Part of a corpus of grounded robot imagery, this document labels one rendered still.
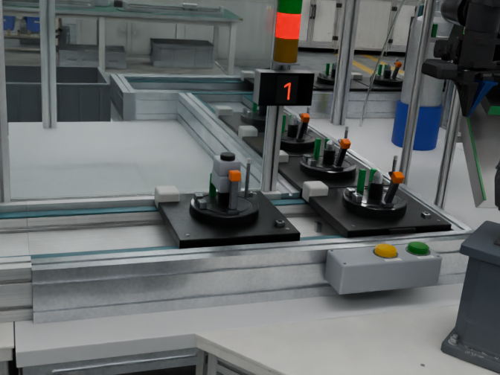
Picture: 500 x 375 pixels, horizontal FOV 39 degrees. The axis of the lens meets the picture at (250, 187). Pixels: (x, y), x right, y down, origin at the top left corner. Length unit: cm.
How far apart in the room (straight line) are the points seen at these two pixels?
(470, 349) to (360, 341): 18
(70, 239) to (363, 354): 61
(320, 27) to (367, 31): 74
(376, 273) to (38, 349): 60
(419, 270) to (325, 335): 23
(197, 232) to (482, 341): 54
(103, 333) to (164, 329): 10
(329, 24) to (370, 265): 937
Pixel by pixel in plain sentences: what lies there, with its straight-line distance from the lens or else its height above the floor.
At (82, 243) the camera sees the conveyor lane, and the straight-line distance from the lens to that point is 140.
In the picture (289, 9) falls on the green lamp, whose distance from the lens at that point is 147.
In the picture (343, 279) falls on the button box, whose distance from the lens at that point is 129.
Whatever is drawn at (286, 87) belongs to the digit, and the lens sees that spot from 149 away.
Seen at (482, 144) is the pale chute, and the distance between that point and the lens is 167.
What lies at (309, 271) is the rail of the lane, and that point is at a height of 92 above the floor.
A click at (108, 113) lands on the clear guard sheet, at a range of 147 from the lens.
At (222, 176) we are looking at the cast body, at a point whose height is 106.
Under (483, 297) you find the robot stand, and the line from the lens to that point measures 121.
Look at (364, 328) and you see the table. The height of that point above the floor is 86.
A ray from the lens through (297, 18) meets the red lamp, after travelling 148.
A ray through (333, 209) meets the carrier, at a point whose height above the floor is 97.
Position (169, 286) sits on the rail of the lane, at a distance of 126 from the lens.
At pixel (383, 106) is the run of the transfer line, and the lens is 288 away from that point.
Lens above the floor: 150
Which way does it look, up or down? 19 degrees down
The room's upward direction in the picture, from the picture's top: 5 degrees clockwise
